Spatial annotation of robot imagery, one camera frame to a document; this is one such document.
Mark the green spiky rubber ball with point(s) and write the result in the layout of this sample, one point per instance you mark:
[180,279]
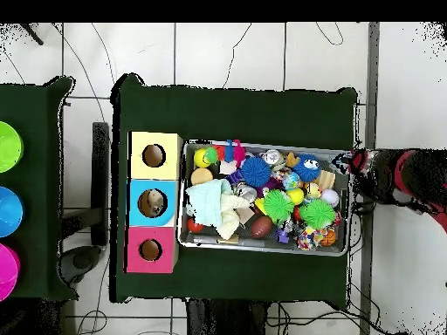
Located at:
[317,213]

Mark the cream knit cloth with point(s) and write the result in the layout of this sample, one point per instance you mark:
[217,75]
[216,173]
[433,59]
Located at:
[230,216]

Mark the mint green cloth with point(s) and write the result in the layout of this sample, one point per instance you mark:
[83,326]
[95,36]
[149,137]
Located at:
[207,202]

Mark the shallow silver mesh bin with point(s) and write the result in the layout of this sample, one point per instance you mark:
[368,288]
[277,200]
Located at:
[269,244]

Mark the wooden three-hole box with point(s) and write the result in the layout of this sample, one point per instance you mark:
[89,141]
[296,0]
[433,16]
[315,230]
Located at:
[167,167]

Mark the white baseball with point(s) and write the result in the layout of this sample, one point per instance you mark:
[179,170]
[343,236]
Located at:
[330,197]

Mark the silver-top drink can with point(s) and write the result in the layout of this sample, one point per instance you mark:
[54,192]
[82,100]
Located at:
[273,157]

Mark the green spiky ball with eyes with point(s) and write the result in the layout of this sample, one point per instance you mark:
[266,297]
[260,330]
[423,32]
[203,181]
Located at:
[278,206]

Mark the blue spiky rubber ball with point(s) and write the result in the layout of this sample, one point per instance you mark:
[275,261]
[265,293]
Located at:
[256,171]

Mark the rainbow spiky caterpillar toy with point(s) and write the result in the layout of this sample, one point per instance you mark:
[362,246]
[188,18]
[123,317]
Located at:
[239,153]

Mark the dark green table cloth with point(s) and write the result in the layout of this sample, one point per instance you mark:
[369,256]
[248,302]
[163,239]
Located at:
[35,104]
[227,115]

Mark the round orange sponge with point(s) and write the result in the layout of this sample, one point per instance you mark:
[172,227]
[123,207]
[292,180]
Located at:
[202,176]

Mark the yellow smiley ball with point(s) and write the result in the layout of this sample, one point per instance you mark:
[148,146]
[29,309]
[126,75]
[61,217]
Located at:
[200,158]

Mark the black upright panel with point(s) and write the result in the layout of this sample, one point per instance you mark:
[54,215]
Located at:
[100,174]

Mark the dark slanted rod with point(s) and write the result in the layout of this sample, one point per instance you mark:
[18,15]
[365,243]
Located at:
[35,36]

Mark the green plastic bowl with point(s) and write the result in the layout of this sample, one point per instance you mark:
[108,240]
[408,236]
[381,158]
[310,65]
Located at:
[10,146]

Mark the blue plastic bowl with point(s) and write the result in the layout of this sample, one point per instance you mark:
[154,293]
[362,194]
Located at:
[10,211]

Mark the pink plastic bowl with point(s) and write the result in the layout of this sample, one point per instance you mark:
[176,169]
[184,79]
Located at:
[8,272]

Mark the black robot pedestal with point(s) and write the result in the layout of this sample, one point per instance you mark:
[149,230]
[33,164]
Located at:
[227,321]

